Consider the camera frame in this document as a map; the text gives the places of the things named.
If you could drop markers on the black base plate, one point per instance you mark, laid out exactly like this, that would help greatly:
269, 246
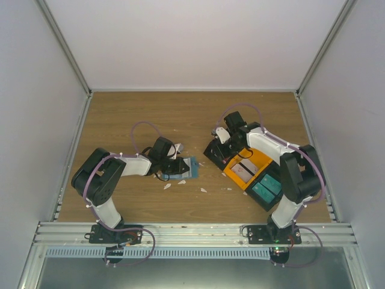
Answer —
258, 234
101, 235

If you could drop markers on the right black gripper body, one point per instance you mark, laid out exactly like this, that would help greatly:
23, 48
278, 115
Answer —
230, 151

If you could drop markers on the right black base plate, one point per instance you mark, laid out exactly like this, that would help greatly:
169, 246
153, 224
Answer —
258, 234

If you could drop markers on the black card tray near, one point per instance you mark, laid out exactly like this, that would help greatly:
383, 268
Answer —
273, 170

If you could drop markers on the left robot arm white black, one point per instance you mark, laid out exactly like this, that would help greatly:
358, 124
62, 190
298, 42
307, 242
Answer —
96, 180

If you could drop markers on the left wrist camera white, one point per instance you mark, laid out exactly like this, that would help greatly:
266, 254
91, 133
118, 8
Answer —
175, 150

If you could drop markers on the black card tray far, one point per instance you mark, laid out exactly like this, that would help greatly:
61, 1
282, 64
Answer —
210, 153

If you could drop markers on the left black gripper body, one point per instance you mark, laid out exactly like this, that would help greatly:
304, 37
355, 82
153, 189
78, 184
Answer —
168, 168

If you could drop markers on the teal credit card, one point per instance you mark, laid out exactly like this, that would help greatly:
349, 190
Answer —
268, 189

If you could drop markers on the aluminium front rail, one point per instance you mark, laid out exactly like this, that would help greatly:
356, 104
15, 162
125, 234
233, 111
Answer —
187, 234

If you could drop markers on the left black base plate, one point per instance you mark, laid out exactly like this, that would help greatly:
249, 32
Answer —
101, 235

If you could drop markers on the orange card tray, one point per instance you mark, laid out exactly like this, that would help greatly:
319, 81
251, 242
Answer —
255, 156

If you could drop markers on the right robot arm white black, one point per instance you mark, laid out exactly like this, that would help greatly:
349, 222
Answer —
280, 176

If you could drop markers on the pink white card in orange tray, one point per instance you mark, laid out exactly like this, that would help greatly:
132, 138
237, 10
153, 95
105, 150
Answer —
245, 170

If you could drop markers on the black card tray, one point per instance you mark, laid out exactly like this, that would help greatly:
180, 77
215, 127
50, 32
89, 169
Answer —
210, 153
273, 170

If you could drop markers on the slotted grey cable duct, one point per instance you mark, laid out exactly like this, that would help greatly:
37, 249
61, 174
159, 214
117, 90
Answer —
161, 252

